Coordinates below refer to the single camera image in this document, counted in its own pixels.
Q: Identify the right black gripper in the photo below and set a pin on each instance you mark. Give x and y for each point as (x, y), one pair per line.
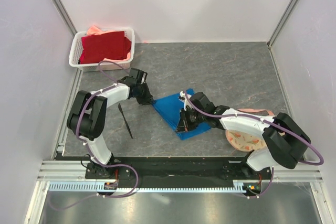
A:
(183, 125)

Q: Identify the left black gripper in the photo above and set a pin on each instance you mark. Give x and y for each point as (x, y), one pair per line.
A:
(147, 98)

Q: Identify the blue cloth napkin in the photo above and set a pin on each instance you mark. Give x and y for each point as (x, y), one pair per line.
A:
(169, 109)

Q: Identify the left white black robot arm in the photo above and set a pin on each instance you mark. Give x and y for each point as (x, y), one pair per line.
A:
(87, 115)

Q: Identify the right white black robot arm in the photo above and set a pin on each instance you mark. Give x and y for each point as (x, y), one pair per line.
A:
(284, 141)

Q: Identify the floral round pot holder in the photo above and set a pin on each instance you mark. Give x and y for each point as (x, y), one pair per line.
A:
(244, 141)

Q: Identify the red cloth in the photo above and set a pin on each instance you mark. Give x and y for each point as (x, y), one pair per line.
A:
(113, 46)

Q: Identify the pink cloth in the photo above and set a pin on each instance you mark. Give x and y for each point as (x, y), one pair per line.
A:
(94, 30)

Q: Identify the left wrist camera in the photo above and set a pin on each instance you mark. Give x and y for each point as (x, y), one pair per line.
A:
(139, 76)

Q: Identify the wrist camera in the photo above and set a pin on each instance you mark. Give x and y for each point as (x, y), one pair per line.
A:
(139, 76)
(201, 101)

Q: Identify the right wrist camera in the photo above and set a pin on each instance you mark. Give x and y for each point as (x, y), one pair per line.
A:
(201, 101)

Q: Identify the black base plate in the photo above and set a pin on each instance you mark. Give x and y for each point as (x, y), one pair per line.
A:
(227, 168)

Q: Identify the grey slotted cable duct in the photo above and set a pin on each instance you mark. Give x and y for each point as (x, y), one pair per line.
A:
(104, 187)

